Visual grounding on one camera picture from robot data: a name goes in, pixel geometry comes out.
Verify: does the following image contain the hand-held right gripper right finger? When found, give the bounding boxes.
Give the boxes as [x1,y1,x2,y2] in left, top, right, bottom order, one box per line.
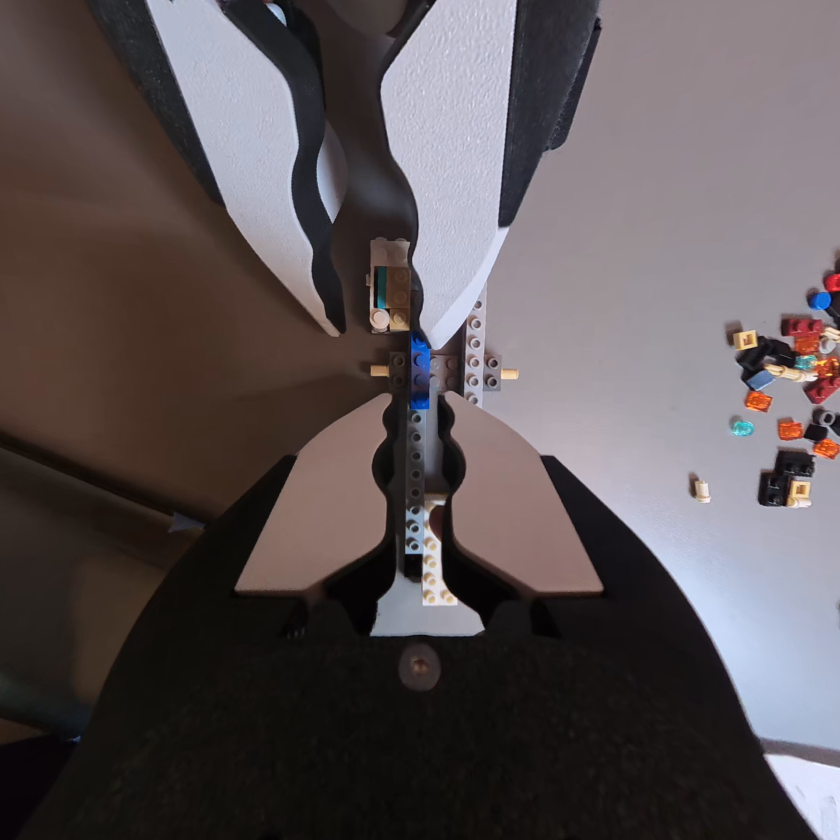
[436,392,605,614]

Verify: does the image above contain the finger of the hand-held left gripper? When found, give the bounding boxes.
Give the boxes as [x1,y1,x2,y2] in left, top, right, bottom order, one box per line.
[146,0,350,337]
[379,0,521,350]

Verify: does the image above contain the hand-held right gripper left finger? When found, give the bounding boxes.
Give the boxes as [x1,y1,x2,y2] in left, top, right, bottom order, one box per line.
[233,394,403,614]

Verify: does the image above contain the long grey lego build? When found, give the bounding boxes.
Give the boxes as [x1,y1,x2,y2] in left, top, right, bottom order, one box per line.
[363,238,521,608]

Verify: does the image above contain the blue lego plate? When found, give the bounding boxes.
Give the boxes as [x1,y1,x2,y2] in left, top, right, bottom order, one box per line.
[409,333,432,412]

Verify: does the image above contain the pile of small lego pieces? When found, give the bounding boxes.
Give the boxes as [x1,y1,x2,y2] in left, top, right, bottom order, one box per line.
[727,246,840,511]

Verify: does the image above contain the black glossy tray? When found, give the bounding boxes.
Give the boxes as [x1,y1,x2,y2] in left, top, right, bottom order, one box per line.
[0,430,221,742]

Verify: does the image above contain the white printed paper bag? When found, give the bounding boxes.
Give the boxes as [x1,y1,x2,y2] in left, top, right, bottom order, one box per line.
[761,751,840,840]

